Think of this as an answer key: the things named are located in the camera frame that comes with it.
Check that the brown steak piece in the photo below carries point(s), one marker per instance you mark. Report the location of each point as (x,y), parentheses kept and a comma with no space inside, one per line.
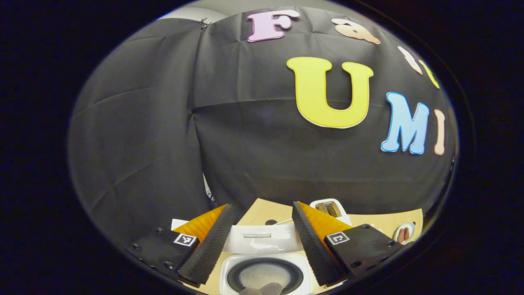
(400,234)
(406,233)

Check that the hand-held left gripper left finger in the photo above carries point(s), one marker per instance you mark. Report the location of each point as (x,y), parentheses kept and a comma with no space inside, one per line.
(213,246)

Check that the black backdrop cloth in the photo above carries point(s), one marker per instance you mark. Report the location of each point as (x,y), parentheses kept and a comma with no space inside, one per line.
(254,155)

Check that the white toaster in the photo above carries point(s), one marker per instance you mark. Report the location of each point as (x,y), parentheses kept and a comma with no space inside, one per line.
(343,217)

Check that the brown toast slices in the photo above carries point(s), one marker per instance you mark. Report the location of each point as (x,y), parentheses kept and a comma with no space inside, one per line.
(330,209)

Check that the pale green plate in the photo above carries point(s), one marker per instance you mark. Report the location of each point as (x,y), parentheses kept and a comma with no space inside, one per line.
(410,229)

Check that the black table grommet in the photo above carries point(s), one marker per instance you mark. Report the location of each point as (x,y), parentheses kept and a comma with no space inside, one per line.
(271,222)

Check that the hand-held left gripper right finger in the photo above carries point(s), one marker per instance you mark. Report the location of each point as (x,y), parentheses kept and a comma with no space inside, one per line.
(313,250)

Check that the white rice cooker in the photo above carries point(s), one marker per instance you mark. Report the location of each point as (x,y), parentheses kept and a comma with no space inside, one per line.
(262,246)

